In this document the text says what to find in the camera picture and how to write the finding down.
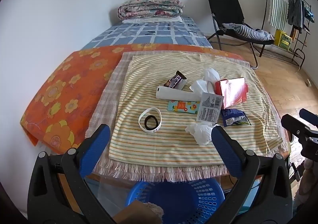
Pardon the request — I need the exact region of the blue plastic basket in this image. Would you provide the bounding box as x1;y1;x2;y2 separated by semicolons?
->
124;178;225;224

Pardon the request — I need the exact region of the blue snack packet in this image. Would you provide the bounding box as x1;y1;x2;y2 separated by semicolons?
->
221;108;252;127

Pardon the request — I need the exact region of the black hair tie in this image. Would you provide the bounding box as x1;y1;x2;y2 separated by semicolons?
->
145;115;159;130

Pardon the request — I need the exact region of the grey barcode label packet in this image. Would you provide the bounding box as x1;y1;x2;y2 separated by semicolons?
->
196;92;223;124

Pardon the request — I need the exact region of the teal garment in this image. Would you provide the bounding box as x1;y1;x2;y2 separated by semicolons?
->
303;5;314;23

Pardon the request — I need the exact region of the folded floral quilt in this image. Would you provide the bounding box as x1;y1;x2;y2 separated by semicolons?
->
117;0;185;21

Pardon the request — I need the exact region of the yellow crate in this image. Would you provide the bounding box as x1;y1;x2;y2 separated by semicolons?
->
274;29;293;52

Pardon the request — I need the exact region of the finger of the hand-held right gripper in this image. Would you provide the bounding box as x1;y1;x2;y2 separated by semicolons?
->
299;108;318;127
281;114;318;145

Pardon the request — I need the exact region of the floral teal card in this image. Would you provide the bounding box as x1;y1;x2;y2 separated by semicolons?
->
168;100;200;114

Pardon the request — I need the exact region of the dark jacket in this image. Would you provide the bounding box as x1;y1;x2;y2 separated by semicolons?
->
288;0;305;34

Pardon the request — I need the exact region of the red cardboard box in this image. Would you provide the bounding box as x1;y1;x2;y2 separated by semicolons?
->
215;77;249;110

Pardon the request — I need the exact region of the blue checked bedsheet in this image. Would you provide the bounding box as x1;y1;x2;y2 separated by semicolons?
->
81;15;213;49

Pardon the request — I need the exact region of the beige crochet cloth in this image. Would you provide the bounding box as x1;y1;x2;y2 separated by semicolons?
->
139;202;164;217

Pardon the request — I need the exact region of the green striped hanging towel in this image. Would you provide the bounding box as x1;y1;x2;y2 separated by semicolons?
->
269;0;290;30

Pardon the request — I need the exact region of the black metal clothes rack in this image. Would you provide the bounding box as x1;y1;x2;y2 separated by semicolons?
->
261;0;313;70

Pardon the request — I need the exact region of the brown cardboard piece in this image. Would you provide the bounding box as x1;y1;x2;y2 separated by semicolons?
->
113;200;164;224

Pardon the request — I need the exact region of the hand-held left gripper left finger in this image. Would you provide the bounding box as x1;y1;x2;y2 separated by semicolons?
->
27;123;117;224

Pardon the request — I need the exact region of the white wristband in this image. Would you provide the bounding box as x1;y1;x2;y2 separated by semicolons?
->
138;107;163;133

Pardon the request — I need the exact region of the chocolate bar wrapper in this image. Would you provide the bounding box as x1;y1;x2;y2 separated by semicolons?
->
164;70;187;89

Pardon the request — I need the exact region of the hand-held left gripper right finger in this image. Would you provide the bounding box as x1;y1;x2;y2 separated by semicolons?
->
206;125;294;224

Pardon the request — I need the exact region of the orange floral blanket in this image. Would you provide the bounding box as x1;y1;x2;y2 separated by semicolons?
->
20;44;245;155

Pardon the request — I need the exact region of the black folding chair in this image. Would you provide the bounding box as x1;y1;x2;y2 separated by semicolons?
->
206;0;275;68

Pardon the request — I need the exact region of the striped yellow towel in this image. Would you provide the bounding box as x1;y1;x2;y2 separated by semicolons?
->
109;54;284;167

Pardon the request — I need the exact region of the crumpled white tissue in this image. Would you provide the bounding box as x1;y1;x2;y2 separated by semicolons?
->
185;123;216;145
189;68;220;96

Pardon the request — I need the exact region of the person's right hand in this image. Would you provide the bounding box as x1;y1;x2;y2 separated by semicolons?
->
298;158;318;205

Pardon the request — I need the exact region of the striped cloth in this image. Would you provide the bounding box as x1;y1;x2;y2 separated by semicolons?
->
222;23;275;42

